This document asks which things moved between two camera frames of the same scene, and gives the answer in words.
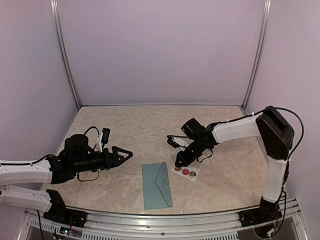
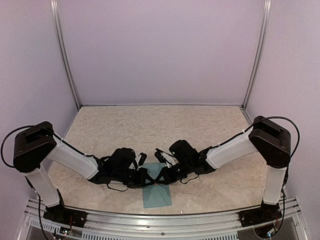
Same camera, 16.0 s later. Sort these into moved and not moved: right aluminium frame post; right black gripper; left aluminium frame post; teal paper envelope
Moved: right black gripper
Not moved: left aluminium frame post; right aluminium frame post; teal paper envelope
